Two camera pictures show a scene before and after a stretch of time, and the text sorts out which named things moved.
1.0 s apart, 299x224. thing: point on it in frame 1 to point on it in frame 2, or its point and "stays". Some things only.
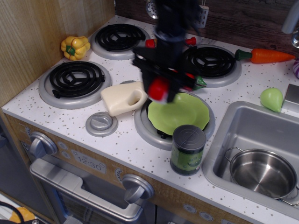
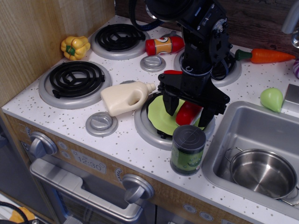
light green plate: (181, 108) stays
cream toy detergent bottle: (121, 97) stays
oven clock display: (89, 161) stays
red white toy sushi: (159, 87) to (188, 114)
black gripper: (165, 59) to (199, 88)
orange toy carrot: (262, 55) stays
